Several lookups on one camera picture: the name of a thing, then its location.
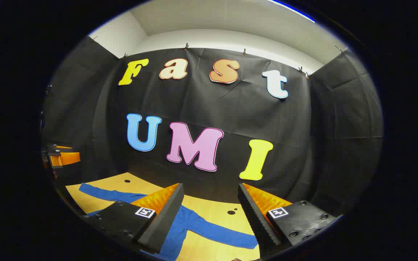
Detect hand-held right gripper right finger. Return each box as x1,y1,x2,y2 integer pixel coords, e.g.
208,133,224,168
237,183,343,253

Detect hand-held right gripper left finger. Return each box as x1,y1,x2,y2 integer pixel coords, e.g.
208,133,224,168
84,183,185,254

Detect blue corduroy shirt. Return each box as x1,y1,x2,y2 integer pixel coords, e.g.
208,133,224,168
78,182,260,261

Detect black backdrop cloth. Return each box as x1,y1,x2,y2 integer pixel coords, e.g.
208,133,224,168
40,36,384,218

